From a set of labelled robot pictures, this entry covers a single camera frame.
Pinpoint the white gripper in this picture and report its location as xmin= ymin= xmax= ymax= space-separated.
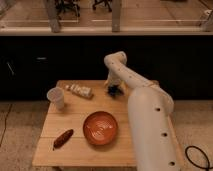
xmin=104 ymin=71 xmax=126 ymax=95

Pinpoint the blue eraser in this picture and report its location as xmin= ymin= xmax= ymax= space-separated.
xmin=108 ymin=91 xmax=123 ymax=98

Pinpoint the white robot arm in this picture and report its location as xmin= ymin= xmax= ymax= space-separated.
xmin=104 ymin=51 xmax=181 ymax=171

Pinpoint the orange ceramic bowl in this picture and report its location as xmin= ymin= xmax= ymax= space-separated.
xmin=83 ymin=111 xmax=118 ymax=146

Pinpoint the wooden table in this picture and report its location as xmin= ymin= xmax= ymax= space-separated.
xmin=31 ymin=79 xmax=186 ymax=168

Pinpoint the translucent plastic cup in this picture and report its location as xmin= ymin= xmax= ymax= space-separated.
xmin=47 ymin=87 xmax=64 ymax=110

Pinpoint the brown sausage toy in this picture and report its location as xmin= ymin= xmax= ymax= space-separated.
xmin=53 ymin=129 xmax=74 ymax=149

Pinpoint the black office chair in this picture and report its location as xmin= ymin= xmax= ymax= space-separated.
xmin=54 ymin=0 xmax=80 ymax=17
xmin=92 ymin=0 xmax=113 ymax=13

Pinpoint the black cable on floor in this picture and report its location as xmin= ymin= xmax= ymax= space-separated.
xmin=184 ymin=145 xmax=213 ymax=171

